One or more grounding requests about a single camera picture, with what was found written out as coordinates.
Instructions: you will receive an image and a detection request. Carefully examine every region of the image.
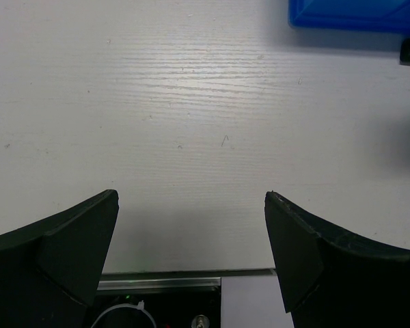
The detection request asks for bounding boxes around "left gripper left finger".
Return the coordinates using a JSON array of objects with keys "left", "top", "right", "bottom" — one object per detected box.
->
[{"left": 0, "top": 189, "right": 119, "bottom": 327}]

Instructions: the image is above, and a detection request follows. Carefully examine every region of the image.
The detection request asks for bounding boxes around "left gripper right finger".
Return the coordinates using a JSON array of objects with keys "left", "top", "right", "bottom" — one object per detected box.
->
[{"left": 264, "top": 191, "right": 410, "bottom": 327}]

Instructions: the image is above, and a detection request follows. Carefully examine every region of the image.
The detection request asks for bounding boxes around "blue compartment tray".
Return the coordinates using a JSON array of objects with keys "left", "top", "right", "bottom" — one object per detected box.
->
[{"left": 288, "top": 0, "right": 410, "bottom": 33}]

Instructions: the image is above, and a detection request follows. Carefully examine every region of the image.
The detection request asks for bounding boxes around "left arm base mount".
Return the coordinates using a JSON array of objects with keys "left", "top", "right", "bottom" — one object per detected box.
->
[{"left": 83, "top": 269, "right": 291, "bottom": 327}]

